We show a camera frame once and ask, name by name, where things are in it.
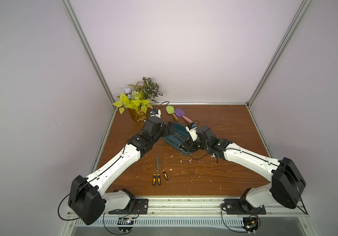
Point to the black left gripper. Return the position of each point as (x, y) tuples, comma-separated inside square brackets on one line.
[(170, 129)]

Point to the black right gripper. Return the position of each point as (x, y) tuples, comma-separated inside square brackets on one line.
[(191, 143)]

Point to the teal plastic storage box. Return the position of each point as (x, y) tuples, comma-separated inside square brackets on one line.
[(181, 140)]

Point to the file tool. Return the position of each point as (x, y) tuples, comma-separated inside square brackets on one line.
[(154, 178), (163, 169), (158, 176)]

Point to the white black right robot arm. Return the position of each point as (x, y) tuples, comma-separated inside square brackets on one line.
[(285, 182)]

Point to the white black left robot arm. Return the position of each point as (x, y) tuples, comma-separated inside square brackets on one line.
[(88, 196)]

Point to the artificial green leafy plant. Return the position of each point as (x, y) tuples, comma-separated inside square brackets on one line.
[(138, 97)]

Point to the right small circuit board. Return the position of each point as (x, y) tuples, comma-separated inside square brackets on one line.
[(251, 224)]

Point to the small circuit board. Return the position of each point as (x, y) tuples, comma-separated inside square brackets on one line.
[(251, 224), (125, 225)]

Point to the left small circuit board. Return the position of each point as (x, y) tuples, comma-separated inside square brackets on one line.
[(125, 225)]

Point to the purple trowel pink handle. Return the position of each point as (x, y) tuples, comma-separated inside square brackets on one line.
[(180, 113)]

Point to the green trowel wooden handle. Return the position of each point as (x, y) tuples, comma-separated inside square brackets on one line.
[(171, 111)]

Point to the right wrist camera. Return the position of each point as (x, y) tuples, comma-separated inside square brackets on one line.
[(192, 130)]

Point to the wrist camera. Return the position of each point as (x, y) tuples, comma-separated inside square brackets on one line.
[(192, 130), (155, 113)]

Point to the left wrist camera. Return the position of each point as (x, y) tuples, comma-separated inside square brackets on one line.
[(155, 113)]

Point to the aluminium mounting rail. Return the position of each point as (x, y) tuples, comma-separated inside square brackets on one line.
[(186, 206)]

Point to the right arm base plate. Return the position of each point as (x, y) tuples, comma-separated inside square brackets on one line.
[(239, 207)]

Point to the white slotted cable duct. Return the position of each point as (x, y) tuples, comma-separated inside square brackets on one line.
[(236, 222)]

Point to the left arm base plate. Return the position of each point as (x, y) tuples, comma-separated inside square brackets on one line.
[(135, 206)]

